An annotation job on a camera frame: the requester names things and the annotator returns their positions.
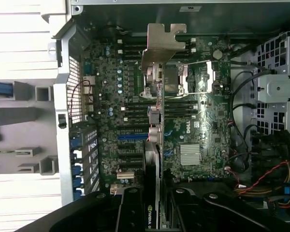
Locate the silver chipset heat sink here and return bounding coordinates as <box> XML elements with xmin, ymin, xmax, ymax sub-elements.
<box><xmin>180</xmin><ymin>144</ymin><xmax>202</xmax><ymax>166</ymax></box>

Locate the blue expansion slot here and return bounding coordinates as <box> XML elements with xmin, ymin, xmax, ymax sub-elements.
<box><xmin>117</xmin><ymin>134</ymin><xmax>148</xmax><ymax>141</ymax></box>

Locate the green motherboard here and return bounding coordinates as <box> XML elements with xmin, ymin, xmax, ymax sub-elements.
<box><xmin>81</xmin><ymin>33</ymin><xmax>234</xmax><ymax>194</ymax></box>

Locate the dark grey open PC case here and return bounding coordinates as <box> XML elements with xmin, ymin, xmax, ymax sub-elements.
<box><xmin>41</xmin><ymin>0</ymin><xmax>290</xmax><ymax>232</ymax></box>

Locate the CPU socket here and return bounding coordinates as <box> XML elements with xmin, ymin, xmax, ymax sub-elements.
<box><xmin>138</xmin><ymin>61</ymin><xmax>187</xmax><ymax>100</ymax></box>

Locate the metal socket cover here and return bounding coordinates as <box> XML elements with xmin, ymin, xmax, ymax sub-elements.
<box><xmin>183</xmin><ymin>59</ymin><xmax>218</xmax><ymax>94</ymax></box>

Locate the grey printed parts rack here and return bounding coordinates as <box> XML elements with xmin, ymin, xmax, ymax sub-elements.
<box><xmin>0</xmin><ymin>81</ymin><xmax>58</xmax><ymax>174</ymax></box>

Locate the grey metal disk bay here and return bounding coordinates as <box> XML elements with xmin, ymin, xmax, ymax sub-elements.
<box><xmin>255</xmin><ymin>31</ymin><xmax>290</xmax><ymax>135</ymax></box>

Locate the blue plastic disk carrier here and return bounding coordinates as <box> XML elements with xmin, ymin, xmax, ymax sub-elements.
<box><xmin>0</xmin><ymin>81</ymin><xmax>14</xmax><ymax>97</ymax></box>

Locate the white sticker inside case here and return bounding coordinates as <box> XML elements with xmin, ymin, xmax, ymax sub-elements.
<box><xmin>180</xmin><ymin>6</ymin><xmax>203</xmax><ymax>12</ymax></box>

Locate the black red power wire bundle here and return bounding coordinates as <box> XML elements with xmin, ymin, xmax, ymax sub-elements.
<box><xmin>233</xmin><ymin>160</ymin><xmax>290</xmax><ymax>218</ymax></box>

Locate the thin red fan wire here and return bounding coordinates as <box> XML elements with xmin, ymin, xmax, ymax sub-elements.
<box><xmin>69</xmin><ymin>79</ymin><xmax>91</xmax><ymax>114</ymax></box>

